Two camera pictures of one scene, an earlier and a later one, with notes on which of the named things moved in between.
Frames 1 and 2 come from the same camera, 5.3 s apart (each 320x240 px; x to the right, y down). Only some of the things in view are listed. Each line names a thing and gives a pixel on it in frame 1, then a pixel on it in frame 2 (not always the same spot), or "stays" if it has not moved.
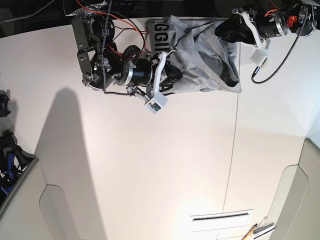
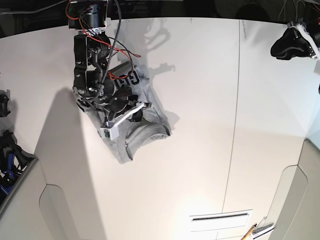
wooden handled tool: [247, 235] stays
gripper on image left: [143, 72] to [122, 103]
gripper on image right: [264, 25] to [314, 49]
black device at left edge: [5, 96] stays
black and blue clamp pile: [14, 161] stays
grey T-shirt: [208, 62] to [150, 122]
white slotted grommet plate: [219, 220] stays
